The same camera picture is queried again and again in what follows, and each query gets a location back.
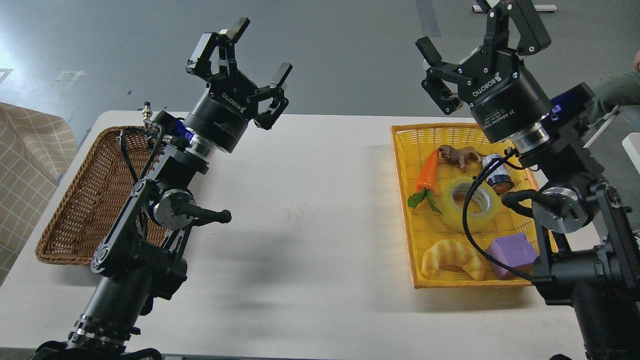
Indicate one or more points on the small blue white can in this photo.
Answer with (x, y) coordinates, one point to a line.
(499, 179)

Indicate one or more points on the toy croissant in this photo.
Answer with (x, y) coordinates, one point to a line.
(452, 253)

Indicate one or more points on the yellow plastic basket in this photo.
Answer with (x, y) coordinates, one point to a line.
(412, 145)

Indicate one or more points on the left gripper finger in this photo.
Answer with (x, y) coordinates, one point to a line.
(275, 92)
(200, 62)

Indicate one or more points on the purple foam cube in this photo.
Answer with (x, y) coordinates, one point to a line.
(515, 251)

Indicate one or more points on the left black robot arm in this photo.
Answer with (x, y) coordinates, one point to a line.
(141, 257)

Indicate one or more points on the person in green trousers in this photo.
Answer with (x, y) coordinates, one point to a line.
(615, 91)

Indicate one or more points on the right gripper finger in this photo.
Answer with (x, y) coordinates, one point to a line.
(438, 73)
(533, 35)

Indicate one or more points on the brown wicker basket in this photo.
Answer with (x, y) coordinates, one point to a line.
(94, 198)

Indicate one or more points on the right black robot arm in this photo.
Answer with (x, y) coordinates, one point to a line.
(588, 254)

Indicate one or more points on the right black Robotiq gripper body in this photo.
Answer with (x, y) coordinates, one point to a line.
(504, 97)

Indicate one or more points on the yellow tape roll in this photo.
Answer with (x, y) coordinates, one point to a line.
(483, 208)

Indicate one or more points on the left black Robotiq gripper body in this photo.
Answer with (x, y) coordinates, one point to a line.
(222, 114)

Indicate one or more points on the beige checkered cloth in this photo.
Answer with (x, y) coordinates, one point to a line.
(36, 150)

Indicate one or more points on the orange toy carrot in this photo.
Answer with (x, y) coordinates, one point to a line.
(426, 184)

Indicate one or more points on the brown toy animal figure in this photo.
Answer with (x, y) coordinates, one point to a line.
(458, 157)

